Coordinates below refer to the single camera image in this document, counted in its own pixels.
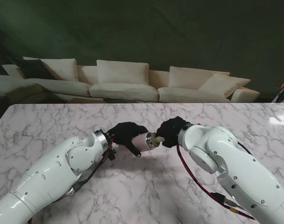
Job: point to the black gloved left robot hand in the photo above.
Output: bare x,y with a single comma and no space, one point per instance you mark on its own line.
124,134

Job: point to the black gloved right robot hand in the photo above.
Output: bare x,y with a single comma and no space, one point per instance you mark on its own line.
171,130

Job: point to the pink thermos bottle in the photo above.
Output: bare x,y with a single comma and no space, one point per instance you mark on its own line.
140,143

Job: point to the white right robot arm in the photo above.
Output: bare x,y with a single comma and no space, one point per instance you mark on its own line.
225,151

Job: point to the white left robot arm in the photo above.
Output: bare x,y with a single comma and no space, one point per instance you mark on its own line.
50,172

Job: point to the cream fabric sofa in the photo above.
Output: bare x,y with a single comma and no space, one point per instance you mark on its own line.
123,91

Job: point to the cream sofa cushion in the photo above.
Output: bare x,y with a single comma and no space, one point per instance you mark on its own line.
225,84
186,77
122,72
62,68

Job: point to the dark brown sofa cushion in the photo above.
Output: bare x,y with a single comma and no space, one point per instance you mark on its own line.
34,68

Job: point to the black stand with orange clamp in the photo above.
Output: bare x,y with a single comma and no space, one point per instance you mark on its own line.
282,93

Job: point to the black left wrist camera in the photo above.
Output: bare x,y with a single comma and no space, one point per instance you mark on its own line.
112,155

